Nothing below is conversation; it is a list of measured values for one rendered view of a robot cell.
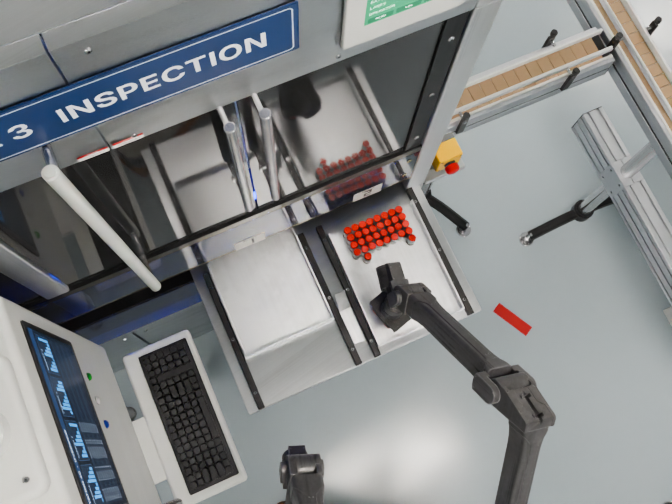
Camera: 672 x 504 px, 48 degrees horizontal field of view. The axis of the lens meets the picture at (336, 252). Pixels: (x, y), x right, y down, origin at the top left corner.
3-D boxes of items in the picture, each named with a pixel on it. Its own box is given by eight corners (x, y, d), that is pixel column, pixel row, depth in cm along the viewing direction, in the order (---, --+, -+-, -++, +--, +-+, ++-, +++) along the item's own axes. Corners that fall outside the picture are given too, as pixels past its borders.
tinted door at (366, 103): (257, 207, 178) (234, 93, 121) (419, 140, 184) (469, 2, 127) (258, 209, 178) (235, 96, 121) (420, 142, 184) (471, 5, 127)
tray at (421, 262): (328, 237, 211) (328, 233, 208) (410, 203, 215) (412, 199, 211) (377, 347, 204) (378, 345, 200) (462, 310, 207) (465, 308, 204)
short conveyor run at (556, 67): (408, 160, 222) (416, 139, 207) (386, 116, 226) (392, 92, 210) (606, 79, 232) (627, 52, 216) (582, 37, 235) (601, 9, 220)
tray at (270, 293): (199, 247, 209) (197, 244, 206) (285, 212, 213) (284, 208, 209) (246, 358, 202) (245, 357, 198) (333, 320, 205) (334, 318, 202)
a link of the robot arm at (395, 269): (398, 303, 175) (429, 298, 178) (387, 256, 177) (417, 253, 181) (376, 315, 185) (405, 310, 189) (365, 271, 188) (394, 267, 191)
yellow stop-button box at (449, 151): (424, 150, 211) (428, 140, 204) (447, 141, 212) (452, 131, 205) (436, 173, 209) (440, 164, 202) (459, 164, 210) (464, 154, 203)
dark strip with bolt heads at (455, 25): (394, 180, 204) (446, 17, 127) (408, 174, 204) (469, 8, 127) (395, 183, 203) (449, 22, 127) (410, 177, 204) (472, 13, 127)
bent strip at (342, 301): (333, 298, 207) (334, 293, 201) (343, 293, 207) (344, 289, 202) (354, 344, 204) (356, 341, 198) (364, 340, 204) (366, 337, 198)
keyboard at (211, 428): (138, 358, 208) (136, 356, 206) (185, 337, 210) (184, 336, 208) (190, 495, 199) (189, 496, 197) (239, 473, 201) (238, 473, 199)
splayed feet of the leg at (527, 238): (515, 233, 306) (524, 223, 293) (619, 188, 313) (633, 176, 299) (524, 251, 304) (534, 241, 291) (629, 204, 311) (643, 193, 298)
